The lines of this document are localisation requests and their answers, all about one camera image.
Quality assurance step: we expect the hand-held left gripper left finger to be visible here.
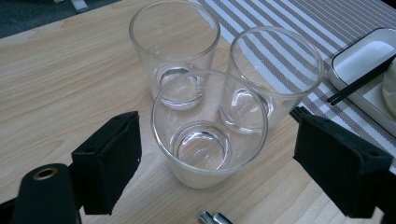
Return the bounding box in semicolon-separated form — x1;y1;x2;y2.
70;110;143;217

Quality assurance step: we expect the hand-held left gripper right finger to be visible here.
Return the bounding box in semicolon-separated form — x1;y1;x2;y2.
292;111;395;219

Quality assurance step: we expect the bundle of black chopsticks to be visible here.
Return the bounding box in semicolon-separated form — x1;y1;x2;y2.
289;105;314;123

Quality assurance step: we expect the black chopstick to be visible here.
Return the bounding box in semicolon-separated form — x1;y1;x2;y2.
328;57;396;106
326;53;396;102

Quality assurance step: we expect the clear drinking glass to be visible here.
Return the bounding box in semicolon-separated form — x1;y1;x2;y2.
219;26;325;134
150;69;269;189
129;0;221;111

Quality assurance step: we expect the white square plate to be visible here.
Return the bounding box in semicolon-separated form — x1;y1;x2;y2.
326;27;396;138

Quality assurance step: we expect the brown white striped placemat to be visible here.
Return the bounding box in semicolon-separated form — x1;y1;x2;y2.
190;0;396;175

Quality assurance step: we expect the white metal stand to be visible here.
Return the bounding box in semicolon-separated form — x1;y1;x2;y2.
68;0;91;13

